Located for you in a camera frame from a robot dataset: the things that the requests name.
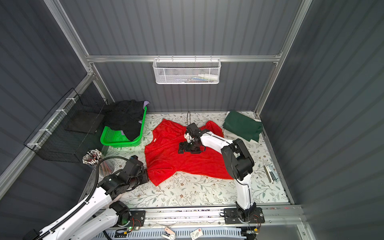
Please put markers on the white tag card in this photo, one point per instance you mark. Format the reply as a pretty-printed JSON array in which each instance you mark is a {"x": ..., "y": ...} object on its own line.
[{"x": 168, "y": 234}]

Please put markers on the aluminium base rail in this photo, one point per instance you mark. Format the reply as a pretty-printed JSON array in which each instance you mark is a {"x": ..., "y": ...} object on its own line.
[{"x": 213, "y": 216}]

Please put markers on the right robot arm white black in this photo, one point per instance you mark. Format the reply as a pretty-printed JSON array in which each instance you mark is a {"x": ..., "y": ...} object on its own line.
[{"x": 239, "y": 165}]

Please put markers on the purple garment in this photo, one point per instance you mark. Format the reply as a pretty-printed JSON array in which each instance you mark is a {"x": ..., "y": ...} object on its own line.
[{"x": 145, "y": 104}]

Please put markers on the cup of pens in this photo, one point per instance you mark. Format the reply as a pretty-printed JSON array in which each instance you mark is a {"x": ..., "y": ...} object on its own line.
[{"x": 92, "y": 159}]

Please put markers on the red t shirt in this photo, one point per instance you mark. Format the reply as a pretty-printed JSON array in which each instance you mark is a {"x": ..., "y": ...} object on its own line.
[{"x": 163, "y": 158}]

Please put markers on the black t shirt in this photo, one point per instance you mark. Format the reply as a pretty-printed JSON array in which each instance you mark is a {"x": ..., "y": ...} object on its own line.
[{"x": 124, "y": 116}]

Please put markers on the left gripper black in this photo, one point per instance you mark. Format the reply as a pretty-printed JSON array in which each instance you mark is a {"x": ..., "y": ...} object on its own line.
[{"x": 144, "y": 173}]

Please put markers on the floral table cloth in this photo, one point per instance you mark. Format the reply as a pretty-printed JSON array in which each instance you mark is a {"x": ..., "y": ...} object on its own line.
[{"x": 183, "y": 189}]

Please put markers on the folded dark green t shirt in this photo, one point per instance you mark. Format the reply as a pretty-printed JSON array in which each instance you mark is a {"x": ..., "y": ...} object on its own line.
[{"x": 242, "y": 125}]

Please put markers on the metal tools on table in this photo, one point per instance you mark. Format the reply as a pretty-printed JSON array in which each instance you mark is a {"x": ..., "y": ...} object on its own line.
[{"x": 271, "y": 173}]

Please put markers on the white bottle in basket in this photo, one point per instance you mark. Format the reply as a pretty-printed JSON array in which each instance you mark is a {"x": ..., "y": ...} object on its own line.
[{"x": 209, "y": 77}]

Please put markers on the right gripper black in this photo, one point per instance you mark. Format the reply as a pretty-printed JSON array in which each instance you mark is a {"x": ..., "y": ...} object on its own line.
[{"x": 187, "y": 149}]

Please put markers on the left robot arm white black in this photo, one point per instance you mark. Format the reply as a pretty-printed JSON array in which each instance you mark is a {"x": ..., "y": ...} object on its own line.
[{"x": 101, "y": 209}]

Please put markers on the green plastic basket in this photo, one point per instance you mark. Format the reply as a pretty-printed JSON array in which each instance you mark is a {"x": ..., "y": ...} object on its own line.
[{"x": 116, "y": 139}]

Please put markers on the white label card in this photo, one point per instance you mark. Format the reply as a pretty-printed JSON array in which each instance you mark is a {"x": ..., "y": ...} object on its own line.
[{"x": 196, "y": 234}]

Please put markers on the white wire wall basket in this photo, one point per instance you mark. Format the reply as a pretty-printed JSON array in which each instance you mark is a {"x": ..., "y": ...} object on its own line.
[{"x": 185, "y": 71}]

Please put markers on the black wire mesh basket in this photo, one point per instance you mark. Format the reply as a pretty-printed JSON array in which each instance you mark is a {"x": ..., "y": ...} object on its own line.
[{"x": 73, "y": 131}]

